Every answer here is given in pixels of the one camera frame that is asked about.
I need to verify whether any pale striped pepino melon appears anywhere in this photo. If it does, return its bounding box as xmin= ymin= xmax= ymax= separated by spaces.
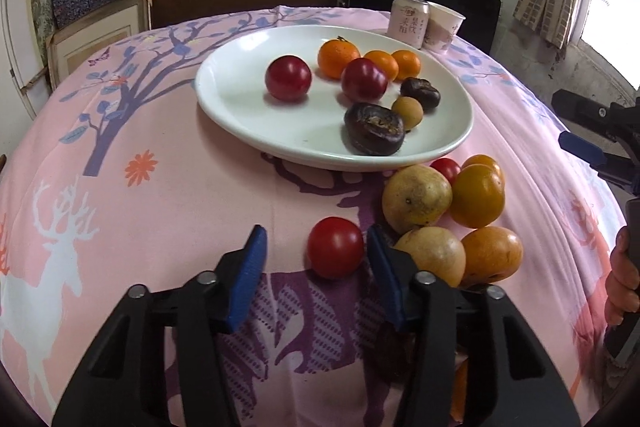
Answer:
xmin=461 ymin=154 xmax=506 ymax=184

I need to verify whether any yellow orange persimmon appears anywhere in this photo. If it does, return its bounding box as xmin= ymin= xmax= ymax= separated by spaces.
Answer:
xmin=449 ymin=164 xmax=506 ymax=229

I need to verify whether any right hand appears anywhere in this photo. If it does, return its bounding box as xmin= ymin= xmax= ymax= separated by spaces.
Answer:
xmin=604 ymin=227 xmax=639 ymax=326

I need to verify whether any white oval plate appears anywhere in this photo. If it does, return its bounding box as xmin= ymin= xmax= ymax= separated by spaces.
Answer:
xmin=195 ymin=25 xmax=474 ymax=172

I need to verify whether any white paper cup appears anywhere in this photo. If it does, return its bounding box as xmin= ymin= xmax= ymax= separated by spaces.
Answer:
xmin=423 ymin=1 xmax=465 ymax=53

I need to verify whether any orange with stem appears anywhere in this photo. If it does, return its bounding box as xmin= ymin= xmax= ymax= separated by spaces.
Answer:
xmin=317 ymin=36 xmax=361 ymax=80

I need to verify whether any yellow passion fruit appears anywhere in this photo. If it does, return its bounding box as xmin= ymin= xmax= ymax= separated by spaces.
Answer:
xmin=382 ymin=165 xmax=452 ymax=234

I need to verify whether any pink printed tablecloth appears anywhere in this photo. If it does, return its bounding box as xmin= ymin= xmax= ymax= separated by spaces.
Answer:
xmin=1 ymin=6 xmax=623 ymax=426

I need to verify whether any framed picture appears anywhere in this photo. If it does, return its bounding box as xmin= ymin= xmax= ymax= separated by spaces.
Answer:
xmin=47 ymin=0 xmax=152 ymax=90

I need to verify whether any large red plum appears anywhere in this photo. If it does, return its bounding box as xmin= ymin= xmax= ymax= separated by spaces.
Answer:
xmin=265 ymin=55 xmax=312 ymax=103

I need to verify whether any red cherry tomato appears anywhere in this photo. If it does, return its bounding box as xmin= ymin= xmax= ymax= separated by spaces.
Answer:
xmin=307 ymin=217 xmax=364 ymax=280

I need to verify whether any orange at table edge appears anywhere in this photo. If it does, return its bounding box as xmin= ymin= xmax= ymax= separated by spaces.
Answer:
xmin=450 ymin=360 xmax=468 ymax=423

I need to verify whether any right small orange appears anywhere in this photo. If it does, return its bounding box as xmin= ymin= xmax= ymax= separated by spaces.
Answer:
xmin=392 ymin=50 xmax=422 ymax=82

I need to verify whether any middle small orange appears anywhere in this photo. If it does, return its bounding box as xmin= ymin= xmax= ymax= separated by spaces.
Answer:
xmin=364 ymin=50 xmax=399 ymax=82

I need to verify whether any orange persimmon with calyx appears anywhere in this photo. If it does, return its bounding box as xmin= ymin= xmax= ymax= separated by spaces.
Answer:
xmin=460 ymin=227 xmax=524 ymax=287

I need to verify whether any small brown longan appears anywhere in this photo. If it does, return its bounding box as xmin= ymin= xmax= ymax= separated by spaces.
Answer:
xmin=392 ymin=96 xmax=424 ymax=132

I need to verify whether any small red tomato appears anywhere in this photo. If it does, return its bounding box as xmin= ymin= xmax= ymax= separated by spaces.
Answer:
xmin=430 ymin=157 xmax=461 ymax=184

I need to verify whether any small orange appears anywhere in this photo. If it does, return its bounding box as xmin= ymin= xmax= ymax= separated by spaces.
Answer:
xmin=364 ymin=50 xmax=399 ymax=82
xmin=392 ymin=50 xmax=422 ymax=82

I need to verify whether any pale yellow round fruit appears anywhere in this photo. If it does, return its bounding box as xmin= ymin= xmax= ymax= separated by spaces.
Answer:
xmin=395 ymin=227 xmax=466 ymax=287

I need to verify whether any pink drink can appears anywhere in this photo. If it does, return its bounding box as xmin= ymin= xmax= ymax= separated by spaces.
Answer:
xmin=386 ymin=0 xmax=430 ymax=49

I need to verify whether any dark red plum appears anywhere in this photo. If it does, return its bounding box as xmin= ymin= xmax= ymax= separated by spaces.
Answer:
xmin=341 ymin=57 xmax=388 ymax=103

